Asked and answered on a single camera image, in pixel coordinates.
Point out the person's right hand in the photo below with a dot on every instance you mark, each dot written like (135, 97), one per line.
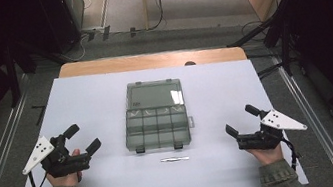
(269, 156)

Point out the white board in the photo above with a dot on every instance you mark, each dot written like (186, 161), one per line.
(216, 99)

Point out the wooden table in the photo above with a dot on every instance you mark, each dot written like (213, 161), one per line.
(149, 60)

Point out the person's left hand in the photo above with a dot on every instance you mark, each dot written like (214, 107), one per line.
(65, 181)

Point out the small dark round object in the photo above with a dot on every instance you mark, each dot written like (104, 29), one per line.
(190, 63)

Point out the dark metal stand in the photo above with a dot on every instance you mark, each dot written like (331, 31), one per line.
(12, 77)

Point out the slim silver metal tool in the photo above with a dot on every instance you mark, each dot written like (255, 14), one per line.
(175, 159)

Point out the black tripod stand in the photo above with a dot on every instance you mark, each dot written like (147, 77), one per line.
(281, 41)

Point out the dark equipment cabinet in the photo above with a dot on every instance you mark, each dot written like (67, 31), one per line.
(64, 15)

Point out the black tape strip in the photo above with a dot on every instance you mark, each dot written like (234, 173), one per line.
(40, 114)

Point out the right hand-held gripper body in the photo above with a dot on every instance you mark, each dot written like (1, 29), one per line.
(263, 139)

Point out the clear plastic organizer box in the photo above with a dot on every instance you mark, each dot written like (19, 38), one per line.
(156, 128)

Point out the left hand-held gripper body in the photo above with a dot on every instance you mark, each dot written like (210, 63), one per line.
(61, 164)

